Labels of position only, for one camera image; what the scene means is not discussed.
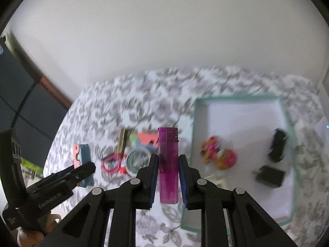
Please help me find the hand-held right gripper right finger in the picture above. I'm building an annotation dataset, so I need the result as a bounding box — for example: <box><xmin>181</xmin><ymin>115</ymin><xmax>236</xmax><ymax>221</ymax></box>
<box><xmin>178</xmin><ymin>154</ymin><xmax>300</xmax><ymax>247</ymax></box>

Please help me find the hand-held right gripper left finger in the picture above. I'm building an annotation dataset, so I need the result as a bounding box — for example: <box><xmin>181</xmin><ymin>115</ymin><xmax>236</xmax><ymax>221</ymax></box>
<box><xmin>53</xmin><ymin>154</ymin><xmax>159</xmax><ymax>247</ymax></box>

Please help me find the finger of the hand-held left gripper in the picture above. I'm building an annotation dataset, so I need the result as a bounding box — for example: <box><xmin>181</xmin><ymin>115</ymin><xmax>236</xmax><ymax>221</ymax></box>
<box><xmin>67</xmin><ymin>161</ymin><xmax>97</xmax><ymax>186</ymax></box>
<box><xmin>41</xmin><ymin>165</ymin><xmax>78</xmax><ymax>181</ymax></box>

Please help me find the purple lighter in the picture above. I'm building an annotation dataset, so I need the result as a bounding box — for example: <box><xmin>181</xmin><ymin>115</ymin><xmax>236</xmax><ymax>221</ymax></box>
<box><xmin>158</xmin><ymin>127</ymin><xmax>179</xmax><ymax>204</ymax></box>

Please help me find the round metal tin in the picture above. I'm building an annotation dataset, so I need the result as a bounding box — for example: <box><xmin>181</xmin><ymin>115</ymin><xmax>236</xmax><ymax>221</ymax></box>
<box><xmin>125</xmin><ymin>148</ymin><xmax>152</xmax><ymax>178</ymax></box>

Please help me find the pink toy watch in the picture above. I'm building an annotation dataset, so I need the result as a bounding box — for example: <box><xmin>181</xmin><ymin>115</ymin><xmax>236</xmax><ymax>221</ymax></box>
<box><xmin>101</xmin><ymin>152</ymin><xmax>121</xmax><ymax>173</ymax></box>

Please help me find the pink toy figure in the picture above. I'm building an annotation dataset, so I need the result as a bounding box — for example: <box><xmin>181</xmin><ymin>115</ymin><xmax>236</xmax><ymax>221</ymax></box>
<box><xmin>200</xmin><ymin>136</ymin><xmax>237</xmax><ymax>171</ymax></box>

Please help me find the gold patterned metal case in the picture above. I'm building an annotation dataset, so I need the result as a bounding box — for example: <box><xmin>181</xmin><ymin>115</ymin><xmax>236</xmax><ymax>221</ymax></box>
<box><xmin>116</xmin><ymin>128</ymin><xmax>128</xmax><ymax>157</ymax></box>

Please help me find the black square box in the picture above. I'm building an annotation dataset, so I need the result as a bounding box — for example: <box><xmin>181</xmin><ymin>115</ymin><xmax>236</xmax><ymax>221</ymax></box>
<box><xmin>253</xmin><ymin>165</ymin><xmax>286</xmax><ymax>189</ymax></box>

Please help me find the teal cardboard box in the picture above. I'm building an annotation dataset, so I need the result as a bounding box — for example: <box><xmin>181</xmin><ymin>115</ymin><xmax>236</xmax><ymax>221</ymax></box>
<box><xmin>180</xmin><ymin>95</ymin><xmax>299</xmax><ymax>234</ymax></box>

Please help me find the black plastic clip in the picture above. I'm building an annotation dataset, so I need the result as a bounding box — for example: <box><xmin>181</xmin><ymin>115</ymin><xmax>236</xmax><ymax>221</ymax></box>
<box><xmin>268</xmin><ymin>128</ymin><xmax>289</xmax><ymax>163</ymax></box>

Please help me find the person's left hand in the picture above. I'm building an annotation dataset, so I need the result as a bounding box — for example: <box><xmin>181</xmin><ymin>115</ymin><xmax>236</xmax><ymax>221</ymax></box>
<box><xmin>17</xmin><ymin>211</ymin><xmax>61</xmax><ymax>246</ymax></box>

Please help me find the green packet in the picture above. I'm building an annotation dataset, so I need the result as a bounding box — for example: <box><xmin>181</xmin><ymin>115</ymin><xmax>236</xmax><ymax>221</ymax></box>
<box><xmin>21</xmin><ymin>157</ymin><xmax>44</xmax><ymax>179</ymax></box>

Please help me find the dark cabinet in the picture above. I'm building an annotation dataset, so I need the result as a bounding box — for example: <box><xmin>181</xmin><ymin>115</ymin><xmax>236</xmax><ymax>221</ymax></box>
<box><xmin>0</xmin><ymin>35</ymin><xmax>69</xmax><ymax>161</ymax></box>

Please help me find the floral blanket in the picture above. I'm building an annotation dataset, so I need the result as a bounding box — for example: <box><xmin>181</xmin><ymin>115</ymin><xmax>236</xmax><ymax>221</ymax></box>
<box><xmin>42</xmin><ymin>66</ymin><xmax>329</xmax><ymax>247</ymax></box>

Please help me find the brown wooden trim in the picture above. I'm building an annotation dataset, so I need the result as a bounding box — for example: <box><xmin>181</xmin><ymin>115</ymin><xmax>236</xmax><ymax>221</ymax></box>
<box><xmin>9</xmin><ymin>31</ymin><xmax>75</xmax><ymax>109</ymax></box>

